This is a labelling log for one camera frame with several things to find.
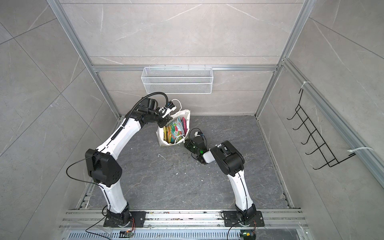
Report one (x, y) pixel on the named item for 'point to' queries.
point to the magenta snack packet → (184, 125)
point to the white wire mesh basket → (174, 80)
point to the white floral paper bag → (176, 112)
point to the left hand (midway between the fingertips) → (171, 113)
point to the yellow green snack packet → (167, 133)
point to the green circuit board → (248, 234)
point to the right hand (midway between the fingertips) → (183, 140)
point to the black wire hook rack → (330, 160)
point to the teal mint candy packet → (177, 129)
